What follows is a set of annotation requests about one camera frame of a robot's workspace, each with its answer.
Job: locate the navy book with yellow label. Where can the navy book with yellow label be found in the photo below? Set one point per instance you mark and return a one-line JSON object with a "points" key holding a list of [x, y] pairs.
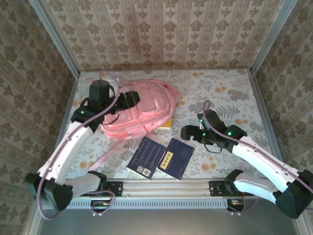
{"points": [[178, 156]]}

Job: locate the yellow picture book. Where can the yellow picture book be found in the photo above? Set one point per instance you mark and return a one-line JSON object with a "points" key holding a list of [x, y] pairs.
{"points": [[166, 124]]}

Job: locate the pink backpack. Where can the pink backpack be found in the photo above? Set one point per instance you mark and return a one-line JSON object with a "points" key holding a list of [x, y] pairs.
{"points": [[151, 112]]}

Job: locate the navy book with QR codes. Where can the navy book with QR codes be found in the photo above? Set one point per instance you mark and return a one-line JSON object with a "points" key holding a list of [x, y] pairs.
{"points": [[146, 156]]}

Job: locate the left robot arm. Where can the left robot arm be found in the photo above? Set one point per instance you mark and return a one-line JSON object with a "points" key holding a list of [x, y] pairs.
{"points": [[71, 144]]}

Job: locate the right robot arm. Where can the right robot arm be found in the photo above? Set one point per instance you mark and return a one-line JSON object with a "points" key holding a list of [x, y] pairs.
{"points": [[259, 154]]}

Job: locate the floral tablecloth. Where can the floral tablecloth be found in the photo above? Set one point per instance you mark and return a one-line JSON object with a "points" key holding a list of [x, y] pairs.
{"points": [[220, 85]]}

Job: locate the grey metal panel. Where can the grey metal panel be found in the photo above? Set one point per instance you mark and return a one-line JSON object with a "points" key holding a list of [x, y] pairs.
{"points": [[166, 222]]}

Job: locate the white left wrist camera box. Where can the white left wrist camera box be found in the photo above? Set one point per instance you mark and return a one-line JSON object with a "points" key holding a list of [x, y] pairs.
{"points": [[111, 93]]}

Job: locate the aluminium side rail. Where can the aluminium side rail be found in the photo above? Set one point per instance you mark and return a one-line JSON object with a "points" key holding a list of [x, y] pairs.
{"points": [[72, 93], [262, 102]]}

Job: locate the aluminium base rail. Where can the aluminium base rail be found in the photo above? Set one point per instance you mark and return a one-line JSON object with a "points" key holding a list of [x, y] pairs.
{"points": [[166, 187]]}

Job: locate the aluminium frame post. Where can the aluminium frame post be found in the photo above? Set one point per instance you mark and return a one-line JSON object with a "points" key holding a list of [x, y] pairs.
{"points": [[55, 36], [271, 36]]}

